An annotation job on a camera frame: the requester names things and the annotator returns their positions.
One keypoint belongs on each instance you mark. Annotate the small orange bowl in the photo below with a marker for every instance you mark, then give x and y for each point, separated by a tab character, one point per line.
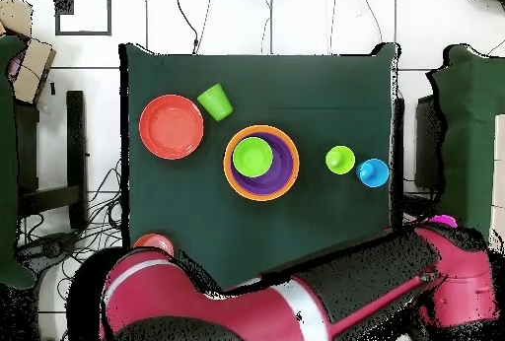
156	241

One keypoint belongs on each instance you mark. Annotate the lime green cup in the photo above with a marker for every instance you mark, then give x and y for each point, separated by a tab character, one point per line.
340	159

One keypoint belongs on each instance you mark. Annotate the purple bowl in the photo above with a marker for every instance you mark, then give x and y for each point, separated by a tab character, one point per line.
282	167

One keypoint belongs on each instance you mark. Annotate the green cloth covered table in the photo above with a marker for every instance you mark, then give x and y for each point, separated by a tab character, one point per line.
6	159
469	140

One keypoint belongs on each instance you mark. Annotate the cardboard box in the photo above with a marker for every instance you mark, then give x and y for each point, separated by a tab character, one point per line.
14	13
33	71

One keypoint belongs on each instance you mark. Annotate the blue cup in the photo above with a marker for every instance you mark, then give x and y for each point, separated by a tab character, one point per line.
373	172

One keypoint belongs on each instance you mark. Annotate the large orange bowl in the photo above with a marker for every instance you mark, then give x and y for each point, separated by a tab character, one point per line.
227	167

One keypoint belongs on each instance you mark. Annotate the dark green tablecloth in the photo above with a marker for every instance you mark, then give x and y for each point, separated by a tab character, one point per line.
296	92

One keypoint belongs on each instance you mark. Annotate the white box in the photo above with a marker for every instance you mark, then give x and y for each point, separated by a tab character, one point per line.
500	167

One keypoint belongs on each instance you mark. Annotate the wide red-orange bowl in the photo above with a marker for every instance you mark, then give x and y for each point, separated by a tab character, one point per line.
171	127

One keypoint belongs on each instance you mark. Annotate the large pink bowl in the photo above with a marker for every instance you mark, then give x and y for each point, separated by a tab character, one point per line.
444	220

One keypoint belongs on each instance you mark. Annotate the black chair frame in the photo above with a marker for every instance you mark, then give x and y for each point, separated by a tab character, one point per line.
75	151

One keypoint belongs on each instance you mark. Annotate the black stand base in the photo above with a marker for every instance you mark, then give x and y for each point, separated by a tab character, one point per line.
51	248

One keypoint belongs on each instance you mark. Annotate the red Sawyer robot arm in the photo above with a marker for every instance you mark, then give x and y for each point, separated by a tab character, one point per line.
236	309

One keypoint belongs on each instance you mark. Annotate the small green bowl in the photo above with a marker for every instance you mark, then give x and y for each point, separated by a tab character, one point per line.
252	157

